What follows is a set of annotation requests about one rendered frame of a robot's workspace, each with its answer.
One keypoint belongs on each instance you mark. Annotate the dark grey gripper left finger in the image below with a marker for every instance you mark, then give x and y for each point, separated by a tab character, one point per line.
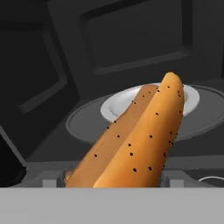
49	178

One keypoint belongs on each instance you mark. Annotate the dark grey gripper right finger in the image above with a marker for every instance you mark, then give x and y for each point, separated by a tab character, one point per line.
176	178

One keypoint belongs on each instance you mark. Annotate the seeded hotdog bun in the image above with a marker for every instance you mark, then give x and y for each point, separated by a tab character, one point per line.
137	145

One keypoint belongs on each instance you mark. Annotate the grey microwave turntable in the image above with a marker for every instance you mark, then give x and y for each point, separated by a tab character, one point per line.
87	124

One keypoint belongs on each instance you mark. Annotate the small white plate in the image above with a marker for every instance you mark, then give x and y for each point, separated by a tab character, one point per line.
121	103

